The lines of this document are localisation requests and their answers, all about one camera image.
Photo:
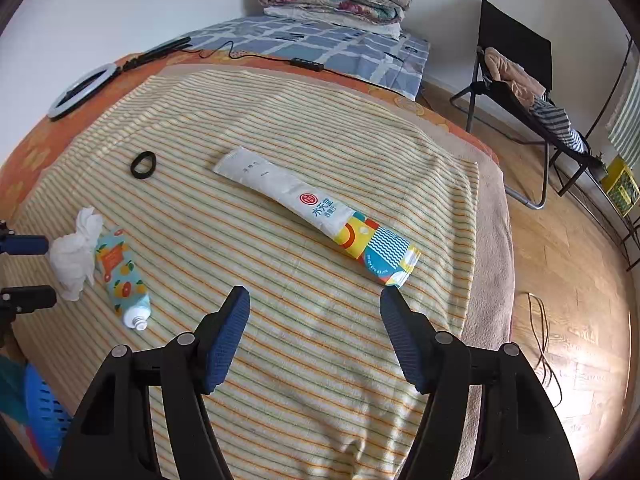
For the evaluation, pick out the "hanging green striped towel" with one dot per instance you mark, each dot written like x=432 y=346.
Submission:
x=627 y=125

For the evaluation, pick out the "orange patterned blanket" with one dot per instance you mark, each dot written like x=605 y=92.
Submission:
x=30 y=155

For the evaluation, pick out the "white tissue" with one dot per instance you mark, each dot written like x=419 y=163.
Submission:
x=72 y=260

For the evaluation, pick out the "teal cloth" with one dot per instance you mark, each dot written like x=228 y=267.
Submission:
x=12 y=380

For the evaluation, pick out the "dark striped cloth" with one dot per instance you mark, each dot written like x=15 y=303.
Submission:
x=560 y=125

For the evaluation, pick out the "yellow striped blanket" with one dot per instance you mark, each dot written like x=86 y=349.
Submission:
x=310 y=435

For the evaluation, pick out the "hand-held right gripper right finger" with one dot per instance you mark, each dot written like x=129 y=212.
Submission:
x=405 y=340

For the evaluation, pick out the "beige blanket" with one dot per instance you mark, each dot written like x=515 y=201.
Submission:
x=492 y=260

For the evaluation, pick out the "black clothes rack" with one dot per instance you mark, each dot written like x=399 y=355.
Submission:
x=605 y=92

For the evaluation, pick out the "long white colourful packet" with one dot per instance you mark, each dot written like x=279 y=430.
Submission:
x=300 y=195

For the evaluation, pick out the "orange print cream tube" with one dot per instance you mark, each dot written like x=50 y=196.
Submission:
x=120 y=280

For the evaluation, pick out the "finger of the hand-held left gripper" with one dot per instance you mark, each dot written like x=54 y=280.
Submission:
x=30 y=298
x=25 y=245

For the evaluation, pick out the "beige cloth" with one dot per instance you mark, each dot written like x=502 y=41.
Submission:
x=510 y=72

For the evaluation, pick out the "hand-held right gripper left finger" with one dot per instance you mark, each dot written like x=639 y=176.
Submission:
x=227 y=340

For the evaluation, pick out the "yellow plastic crate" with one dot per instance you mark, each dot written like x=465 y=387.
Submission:
x=620 y=185

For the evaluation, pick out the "blue plaid bedsheet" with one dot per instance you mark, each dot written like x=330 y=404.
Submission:
x=350 y=50

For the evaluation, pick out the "black tripod stand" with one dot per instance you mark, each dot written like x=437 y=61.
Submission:
x=160 y=52

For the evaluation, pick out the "black folding chair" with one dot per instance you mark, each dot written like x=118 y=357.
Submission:
x=515 y=35

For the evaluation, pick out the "blue plastic basket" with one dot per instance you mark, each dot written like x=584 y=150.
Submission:
x=45 y=410

